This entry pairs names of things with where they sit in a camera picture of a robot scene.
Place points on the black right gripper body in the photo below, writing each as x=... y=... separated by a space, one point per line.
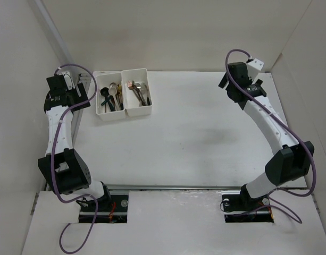
x=224 y=81

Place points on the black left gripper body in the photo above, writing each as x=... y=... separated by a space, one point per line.
x=73 y=92

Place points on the black spoon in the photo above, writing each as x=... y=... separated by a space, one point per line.
x=104 y=92

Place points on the gold spoon green handle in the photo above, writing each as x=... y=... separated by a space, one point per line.
x=120 y=96

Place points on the copper fork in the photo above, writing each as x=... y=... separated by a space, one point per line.
x=136 y=93

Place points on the silver fork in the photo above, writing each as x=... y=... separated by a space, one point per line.
x=141 y=90
x=146 y=94

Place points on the silver round spoon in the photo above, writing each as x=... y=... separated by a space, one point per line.
x=113 y=85

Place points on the gold fork green handle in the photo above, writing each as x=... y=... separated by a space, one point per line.
x=130 y=85

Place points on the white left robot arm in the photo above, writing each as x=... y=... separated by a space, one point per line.
x=62 y=167

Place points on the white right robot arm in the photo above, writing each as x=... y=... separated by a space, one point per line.
x=290 y=160

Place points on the white left bin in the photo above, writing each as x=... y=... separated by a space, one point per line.
x=104 y=79

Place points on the white bin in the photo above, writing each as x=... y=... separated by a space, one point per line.
x=131 y=102
x=104 y=79

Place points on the white right bin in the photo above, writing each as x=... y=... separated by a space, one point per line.
x=131 y=102

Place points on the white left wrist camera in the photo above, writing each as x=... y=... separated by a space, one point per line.
x=64 y=80

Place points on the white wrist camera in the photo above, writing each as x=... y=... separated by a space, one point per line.
x=64 y=80
x=254 y=67

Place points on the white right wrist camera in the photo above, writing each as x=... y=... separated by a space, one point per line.
x=254 y=67

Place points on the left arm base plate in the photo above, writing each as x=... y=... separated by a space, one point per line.
x=113 y=211

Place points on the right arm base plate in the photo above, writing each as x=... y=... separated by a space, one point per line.
x=237 y=211

